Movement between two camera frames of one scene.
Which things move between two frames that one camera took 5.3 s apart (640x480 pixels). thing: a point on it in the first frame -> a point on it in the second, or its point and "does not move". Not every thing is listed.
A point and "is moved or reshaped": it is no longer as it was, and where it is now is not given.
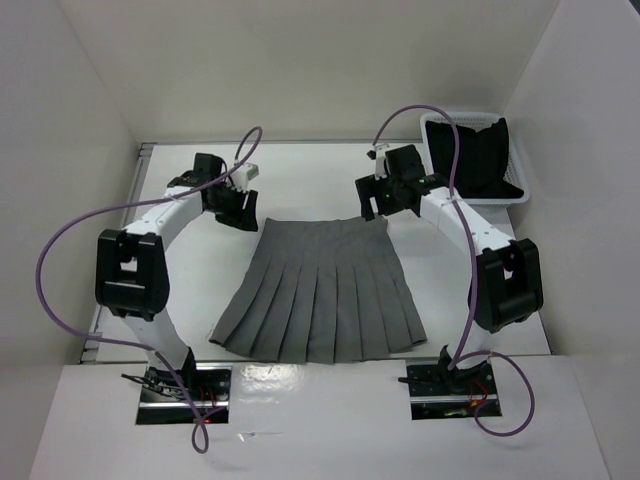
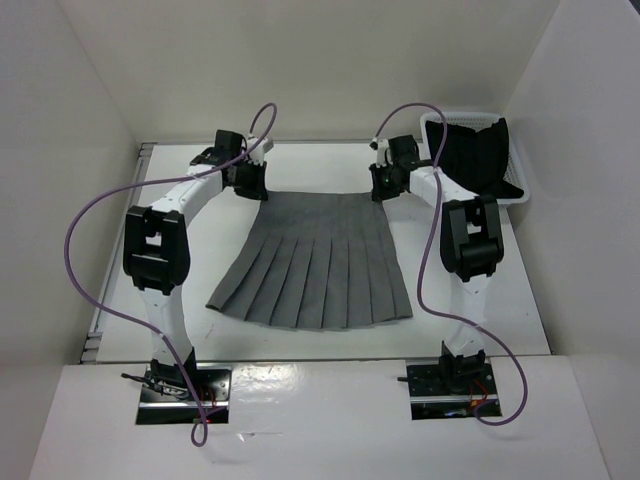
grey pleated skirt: x=321 y=291 is moved or reshaped
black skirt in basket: x=483 y=159 does not move
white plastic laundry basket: x=430 y=117 does not move
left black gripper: x=241 y=218 -> x=257 y=190
